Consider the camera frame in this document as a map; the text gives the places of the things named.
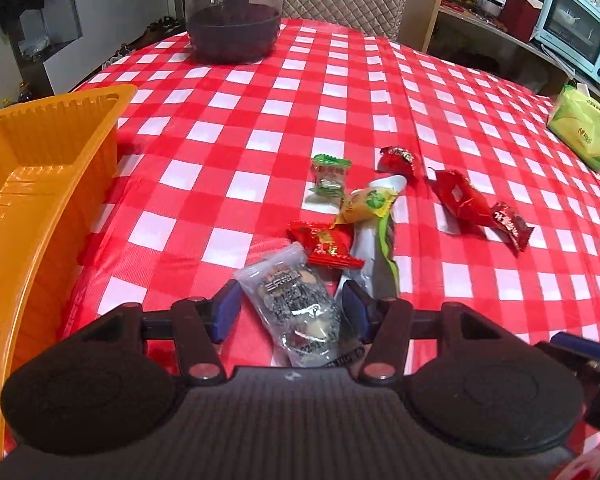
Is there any green tissue pack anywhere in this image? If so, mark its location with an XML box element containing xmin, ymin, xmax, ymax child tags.
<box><xmin>546</xmin><ymin>83</ymin><xmax>600</xmax><ymax>173</ymax></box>

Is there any large red snack packet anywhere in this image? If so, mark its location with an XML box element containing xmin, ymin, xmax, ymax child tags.
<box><xmin>426</xmin><ymin>168</ymin><xmax>497</xmax><ymax>239</ymax></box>

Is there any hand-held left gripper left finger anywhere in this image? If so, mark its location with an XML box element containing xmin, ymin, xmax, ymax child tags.
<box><xmin>92</xmin><ymin>280</ymin><xmax>243</xmax><ymax>387</ymax></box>

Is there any green wrapped candy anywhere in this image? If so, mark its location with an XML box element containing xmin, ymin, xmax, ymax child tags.
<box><xmin>307</xmin><ymin>153</ymin><xmax>353</xmax><ymax>200</ymax></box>

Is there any clear dark-print snack packet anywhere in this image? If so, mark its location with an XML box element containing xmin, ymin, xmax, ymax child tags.
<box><xmin>233</xmin><ymin>241</ymin><xmax>366</xmax><ymax>368</ymax></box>

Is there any orange plastic tray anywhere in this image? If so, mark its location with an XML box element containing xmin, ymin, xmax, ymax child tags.
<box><xmin>0</xmin><ymin>84</ymin><xmax>138</xmax><ymax>466</ymax></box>

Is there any long white snack packet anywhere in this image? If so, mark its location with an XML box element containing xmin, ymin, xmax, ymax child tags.
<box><xmin>336</xmin><ymin>174</ymin><xmax>409</xmax><ymax>306</ymax></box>

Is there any yellow green snack packet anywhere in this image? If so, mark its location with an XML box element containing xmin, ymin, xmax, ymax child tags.
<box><xmin>335</xmin><ymin>183</ymin><xmax>398</xmax><ymax>226</ymax></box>

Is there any row of shoes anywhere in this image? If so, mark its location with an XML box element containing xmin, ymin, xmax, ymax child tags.
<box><xmin>100</xmin><ymin>16</ymin><xmax>187</xmax><ymax>68</ymax></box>

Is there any light blue toaster oven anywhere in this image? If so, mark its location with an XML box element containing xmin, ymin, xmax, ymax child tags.
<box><xmin>531</xmin><ymin>0</ymin><xmax>600</xmax><ymax>85</ymax></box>

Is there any small red white-print snack packet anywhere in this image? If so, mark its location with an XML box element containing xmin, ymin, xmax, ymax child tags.
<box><xmin>490</xmin><ymin>201</ymin><xmax>535</xmax><ymax>252</ymax></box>

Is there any red checked tablecloth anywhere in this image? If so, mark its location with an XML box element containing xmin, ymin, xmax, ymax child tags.
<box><xmin>0</xmin><ymin>18</ymin><xmax>600</xmax><ymax>480</ymax></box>

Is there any red yellow-label snack packet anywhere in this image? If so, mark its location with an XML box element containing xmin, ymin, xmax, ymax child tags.
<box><xmin>287</xmin><ymin>220</ymin><xmax>365</xmax><ymax>271</ymax></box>

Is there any wooden shelf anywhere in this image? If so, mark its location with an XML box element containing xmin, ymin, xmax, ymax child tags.
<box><xmin>399</xmin><ymin>0</ymin><xmax>600</xmax><ymax>107</ymax></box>

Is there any white cabinet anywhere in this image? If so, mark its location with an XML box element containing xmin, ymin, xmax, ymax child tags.
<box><xmin>39</xmin><ymin>0</ymin><xmax>189</xmax><ymax>95</ymax></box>

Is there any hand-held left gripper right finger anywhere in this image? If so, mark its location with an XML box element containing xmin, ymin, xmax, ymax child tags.
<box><xmin>341</xmin><ymin>280</ymin><xmax>512</xmax><ymax>387</ymax></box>

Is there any red wrapped candy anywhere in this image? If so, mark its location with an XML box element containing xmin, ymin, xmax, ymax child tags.
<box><xmin>377</xmin><ymin>145</ymin><xmax>417</xmax><ymax>179</ymax></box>

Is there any clear jar with dark base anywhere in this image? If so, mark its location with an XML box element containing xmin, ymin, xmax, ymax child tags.
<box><xmin>184</xmin><ymin>0</ymin><xmax>286</xmax><ymax>65</ymax></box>

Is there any dark red box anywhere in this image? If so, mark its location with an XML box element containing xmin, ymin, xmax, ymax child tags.
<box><xmin>499</xmin><ymin>0</ymin><xmax>544</xmax><ymax>44</ymax></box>

